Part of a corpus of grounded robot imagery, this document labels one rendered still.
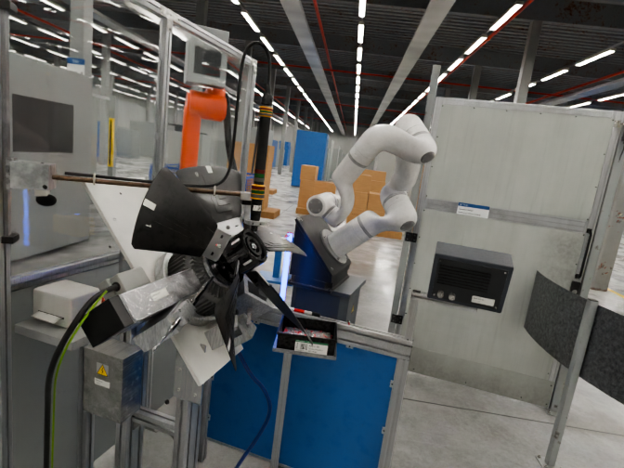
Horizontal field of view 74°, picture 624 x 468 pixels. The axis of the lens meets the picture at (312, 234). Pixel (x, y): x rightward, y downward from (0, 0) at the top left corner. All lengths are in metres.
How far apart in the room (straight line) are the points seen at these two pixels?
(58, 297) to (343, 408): 1.15
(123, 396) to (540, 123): 2.70
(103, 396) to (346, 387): 0.91
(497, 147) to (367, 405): 1.90
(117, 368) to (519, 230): 2.50
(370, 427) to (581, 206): 1.97
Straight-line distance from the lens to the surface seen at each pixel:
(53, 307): 1.60
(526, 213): 3.05
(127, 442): 1.71
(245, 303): 1.44
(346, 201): 1.61
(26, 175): 1.35
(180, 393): 1.45
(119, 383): 1.46
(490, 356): 3.28
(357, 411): 1.88
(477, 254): 1.57
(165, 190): 1.12
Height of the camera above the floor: 1.51
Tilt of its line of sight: 11 degrees down
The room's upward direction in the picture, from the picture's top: 7 degrees clockwise
